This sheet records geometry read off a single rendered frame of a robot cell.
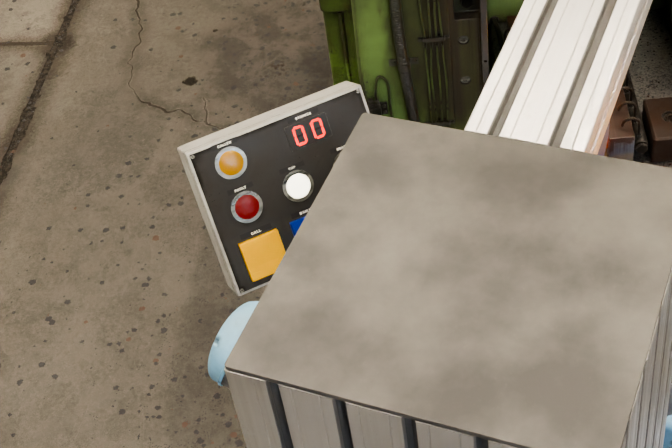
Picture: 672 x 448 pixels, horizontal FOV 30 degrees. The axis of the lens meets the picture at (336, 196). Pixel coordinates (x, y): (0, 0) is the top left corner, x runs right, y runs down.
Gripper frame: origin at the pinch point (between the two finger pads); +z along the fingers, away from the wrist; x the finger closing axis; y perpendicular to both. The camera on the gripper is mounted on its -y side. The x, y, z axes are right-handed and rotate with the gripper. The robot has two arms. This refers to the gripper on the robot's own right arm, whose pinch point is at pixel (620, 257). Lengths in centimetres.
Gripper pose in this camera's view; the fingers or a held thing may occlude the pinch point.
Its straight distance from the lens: 221.3
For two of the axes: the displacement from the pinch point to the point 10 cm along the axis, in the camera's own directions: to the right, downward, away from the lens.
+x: 9.9, -0.8, -0.8
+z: -0.1, -7.1, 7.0
